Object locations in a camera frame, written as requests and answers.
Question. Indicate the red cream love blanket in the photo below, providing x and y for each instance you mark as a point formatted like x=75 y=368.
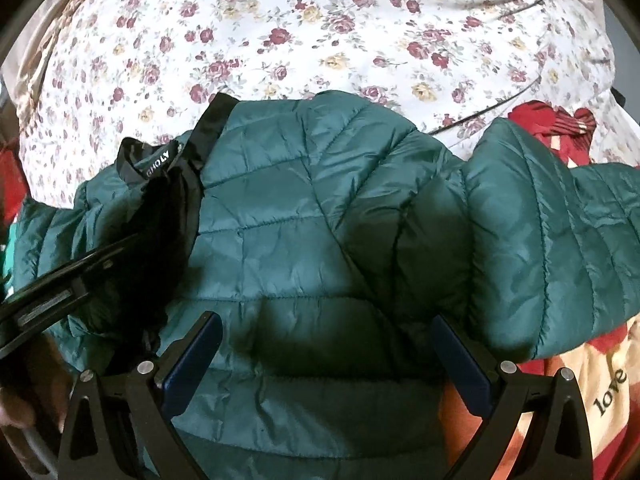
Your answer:
x=541 y=262

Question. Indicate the beige satin pillow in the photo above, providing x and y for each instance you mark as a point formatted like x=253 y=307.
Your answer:
x=29 y=30

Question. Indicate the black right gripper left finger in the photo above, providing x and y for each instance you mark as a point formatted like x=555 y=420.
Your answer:
x=113 y=421

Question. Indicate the floral white bed sheet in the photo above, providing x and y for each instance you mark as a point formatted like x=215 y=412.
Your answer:
x=148 y=68

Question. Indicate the red garment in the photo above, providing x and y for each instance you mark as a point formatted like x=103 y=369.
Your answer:
x=14 y=186

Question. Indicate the bright green garment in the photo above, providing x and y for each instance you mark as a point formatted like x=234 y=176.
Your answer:
x=7 y=256

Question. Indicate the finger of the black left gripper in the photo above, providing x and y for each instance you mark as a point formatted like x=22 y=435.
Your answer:
x=37 y=306

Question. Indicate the person's left hand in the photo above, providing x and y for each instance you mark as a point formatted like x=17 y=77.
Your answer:
x=35 y=381

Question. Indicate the green quilted puffer jacket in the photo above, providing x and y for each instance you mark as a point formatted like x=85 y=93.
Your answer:
x=310 y=228

